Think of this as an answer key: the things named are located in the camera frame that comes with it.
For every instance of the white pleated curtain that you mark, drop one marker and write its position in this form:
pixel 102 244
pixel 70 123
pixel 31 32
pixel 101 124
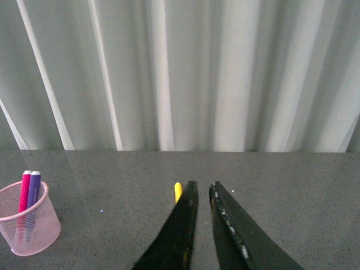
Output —
pixel 241 76

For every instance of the yellow highlighter pen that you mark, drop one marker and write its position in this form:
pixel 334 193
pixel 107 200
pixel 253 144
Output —
pixel 177 192

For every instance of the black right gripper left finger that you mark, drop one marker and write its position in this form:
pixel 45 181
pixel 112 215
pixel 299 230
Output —
pixel 173 246

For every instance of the pink highlighter pen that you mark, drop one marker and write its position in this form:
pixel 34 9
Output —
pixel 23 203

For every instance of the purple highlighter pen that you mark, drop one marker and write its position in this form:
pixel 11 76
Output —
pixel 35 182

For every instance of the pink mesh pen cup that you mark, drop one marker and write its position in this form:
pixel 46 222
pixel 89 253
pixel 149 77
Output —
pixel 47 225

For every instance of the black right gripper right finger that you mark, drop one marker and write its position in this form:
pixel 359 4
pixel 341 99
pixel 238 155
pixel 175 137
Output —
pixel 240 242

